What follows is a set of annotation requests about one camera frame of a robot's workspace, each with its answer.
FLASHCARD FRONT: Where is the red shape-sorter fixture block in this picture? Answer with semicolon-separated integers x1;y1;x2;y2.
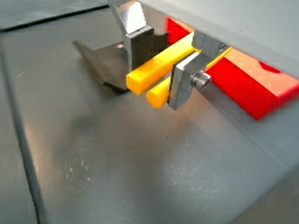
166;18;299;120

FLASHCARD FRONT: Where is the yellow two-prong square-circle object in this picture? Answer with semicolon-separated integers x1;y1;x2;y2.
125;31;233;109

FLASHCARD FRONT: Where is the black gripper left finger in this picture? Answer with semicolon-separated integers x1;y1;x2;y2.
106;0;154;71

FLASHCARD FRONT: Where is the black curved regrasp stand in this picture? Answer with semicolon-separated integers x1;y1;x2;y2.
73;33;168;93

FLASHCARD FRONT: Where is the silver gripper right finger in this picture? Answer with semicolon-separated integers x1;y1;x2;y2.
168;31;226;110

